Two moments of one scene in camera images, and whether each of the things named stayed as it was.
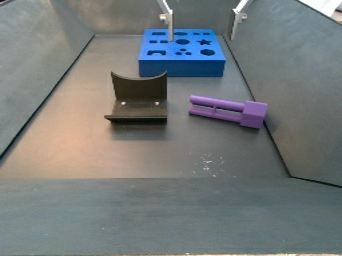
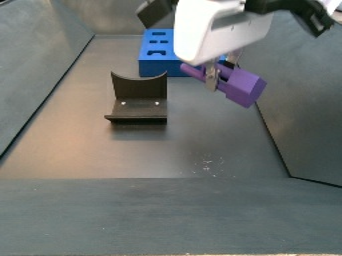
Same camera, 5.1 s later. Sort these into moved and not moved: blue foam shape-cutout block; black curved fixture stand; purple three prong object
Moved: purple three prong object
Not moved: black curved fixture stand; blue foam shape-cutout block
